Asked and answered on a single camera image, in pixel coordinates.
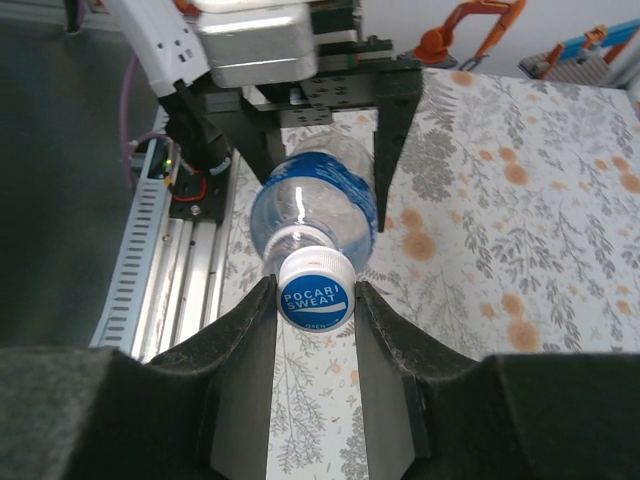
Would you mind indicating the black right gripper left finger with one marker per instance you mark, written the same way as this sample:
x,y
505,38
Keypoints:
x,y
200,400

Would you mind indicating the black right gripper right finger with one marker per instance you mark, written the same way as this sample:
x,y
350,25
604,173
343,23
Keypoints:
x,y
440,415

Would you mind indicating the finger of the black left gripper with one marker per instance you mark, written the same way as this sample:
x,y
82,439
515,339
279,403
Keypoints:
x,y
265,150
395,140

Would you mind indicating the clear bottle with blue label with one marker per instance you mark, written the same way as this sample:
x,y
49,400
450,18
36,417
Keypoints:
x,y
320,185

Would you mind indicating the blue white bottle cap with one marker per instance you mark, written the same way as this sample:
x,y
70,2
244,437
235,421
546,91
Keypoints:
x,y
315,295

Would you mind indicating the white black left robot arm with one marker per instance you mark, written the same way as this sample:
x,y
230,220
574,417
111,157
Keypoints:
x,y
160,40

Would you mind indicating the black hub box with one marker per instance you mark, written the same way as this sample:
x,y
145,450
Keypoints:
x,y
159,165

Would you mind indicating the floral patterned table cover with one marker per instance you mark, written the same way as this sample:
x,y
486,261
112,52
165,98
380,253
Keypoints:
x,y
550,250

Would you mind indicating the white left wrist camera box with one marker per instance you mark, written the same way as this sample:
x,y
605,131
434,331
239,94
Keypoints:
x,y
255,50

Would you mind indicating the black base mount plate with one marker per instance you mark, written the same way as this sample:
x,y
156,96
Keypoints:
x,y
200,210

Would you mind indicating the aluminium rail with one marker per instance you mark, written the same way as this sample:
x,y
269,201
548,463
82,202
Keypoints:
x,y
185,280

